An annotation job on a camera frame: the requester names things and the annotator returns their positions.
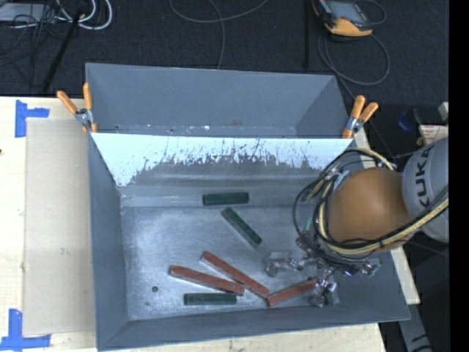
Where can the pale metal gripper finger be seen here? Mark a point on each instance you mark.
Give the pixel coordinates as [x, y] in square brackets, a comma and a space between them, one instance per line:
[324, 292]
[278, 263]

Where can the red-brown flat block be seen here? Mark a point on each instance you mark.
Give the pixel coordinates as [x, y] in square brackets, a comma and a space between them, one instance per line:
[234, 274]
[205, 279]
[289, 292]

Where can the dark green flat block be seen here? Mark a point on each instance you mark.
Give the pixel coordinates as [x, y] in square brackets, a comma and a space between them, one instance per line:
[242, 227]
[225, 198]
[210, 299]

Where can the grey metal bin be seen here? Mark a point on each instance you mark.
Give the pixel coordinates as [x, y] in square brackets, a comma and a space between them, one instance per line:
[176, 240]

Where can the pale flat board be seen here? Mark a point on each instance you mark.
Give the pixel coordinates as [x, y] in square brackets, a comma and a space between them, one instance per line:
[58, 226]

